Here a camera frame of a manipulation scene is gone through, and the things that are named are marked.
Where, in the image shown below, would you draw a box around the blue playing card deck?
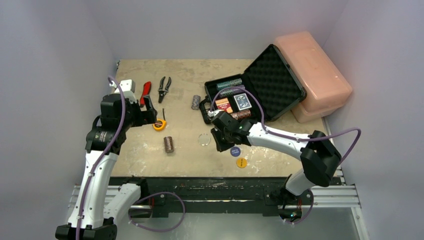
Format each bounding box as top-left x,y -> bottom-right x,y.
233,93 -> 252,111

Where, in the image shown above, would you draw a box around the brown poker chip stack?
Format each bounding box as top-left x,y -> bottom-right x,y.
163,136 -> 174,154

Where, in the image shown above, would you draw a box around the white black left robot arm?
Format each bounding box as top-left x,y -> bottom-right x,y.
55,93 -> 157,240

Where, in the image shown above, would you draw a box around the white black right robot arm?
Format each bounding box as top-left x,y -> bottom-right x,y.
207,110 -> 342,204

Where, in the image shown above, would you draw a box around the yellow tape measure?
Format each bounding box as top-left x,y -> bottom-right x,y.
152,108 -> 167,132

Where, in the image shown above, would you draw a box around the blue small blind button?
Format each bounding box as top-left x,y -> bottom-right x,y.
230,146 -> 241,157

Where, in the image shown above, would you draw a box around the orange poker chip row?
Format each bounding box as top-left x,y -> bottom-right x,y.
230,109 -> 252,121

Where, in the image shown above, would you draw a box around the clear round dealer button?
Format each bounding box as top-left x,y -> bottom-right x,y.
198,133 -> 211,146

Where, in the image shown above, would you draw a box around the yellow big blind button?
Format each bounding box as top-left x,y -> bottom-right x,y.
236,157 -> 248,169

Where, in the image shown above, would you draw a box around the black grey pliers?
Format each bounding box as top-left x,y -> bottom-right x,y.
158,76 -> 172,103

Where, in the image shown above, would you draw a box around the red playing card deck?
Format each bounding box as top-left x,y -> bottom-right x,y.
215,97 -> 233,114

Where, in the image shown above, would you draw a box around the purple poker chip row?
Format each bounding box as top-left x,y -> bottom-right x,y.
218,84 -> 245,98

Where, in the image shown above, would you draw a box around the green poker chip row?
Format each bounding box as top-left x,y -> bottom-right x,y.
216,78 -> 243,91

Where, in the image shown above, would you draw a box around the blue grey poker chip stack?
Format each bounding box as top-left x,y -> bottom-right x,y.
191,95 -> 201,110

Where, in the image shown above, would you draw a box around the black foam-lined poker case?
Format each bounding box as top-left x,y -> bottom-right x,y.
199,44 -> 307,124

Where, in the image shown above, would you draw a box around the pink translucent plastic box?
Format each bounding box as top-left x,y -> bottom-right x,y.
274,31 -> 353,123

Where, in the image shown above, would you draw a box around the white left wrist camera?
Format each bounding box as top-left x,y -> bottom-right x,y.
109,79 -> 137,103

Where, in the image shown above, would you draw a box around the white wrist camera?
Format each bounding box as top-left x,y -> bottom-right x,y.
109,79 -> 137,103
207,110 -> 220,119

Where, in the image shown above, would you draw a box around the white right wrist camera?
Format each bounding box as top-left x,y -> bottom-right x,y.
207,110 -> 220,119

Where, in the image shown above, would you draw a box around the black metal base frame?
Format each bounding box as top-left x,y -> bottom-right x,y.
67,176 -> 362,220

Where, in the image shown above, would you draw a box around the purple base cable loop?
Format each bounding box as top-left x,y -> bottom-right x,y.
127,191 -> 186,233

